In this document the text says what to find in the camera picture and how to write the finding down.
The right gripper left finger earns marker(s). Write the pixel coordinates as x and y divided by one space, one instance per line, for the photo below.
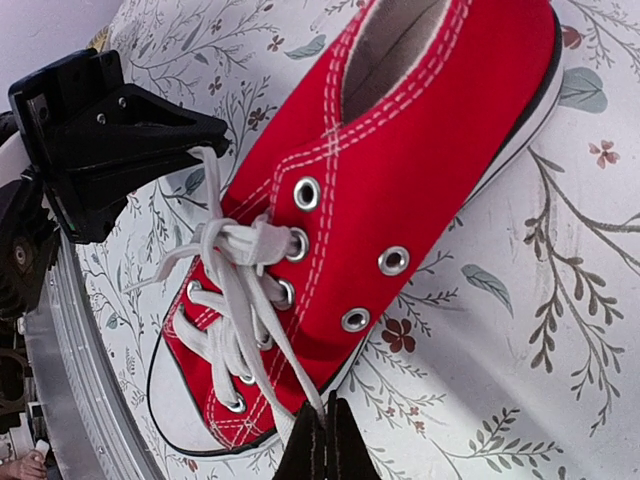
304 457

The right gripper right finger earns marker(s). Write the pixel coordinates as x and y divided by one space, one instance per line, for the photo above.
346 454

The floral patterned table mat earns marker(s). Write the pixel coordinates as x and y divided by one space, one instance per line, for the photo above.
514 351

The red sneaker with laces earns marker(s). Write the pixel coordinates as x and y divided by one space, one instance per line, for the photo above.
411 110

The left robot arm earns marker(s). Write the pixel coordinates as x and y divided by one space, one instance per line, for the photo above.
30 231

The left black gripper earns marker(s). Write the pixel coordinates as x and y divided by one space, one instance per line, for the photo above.
75 112

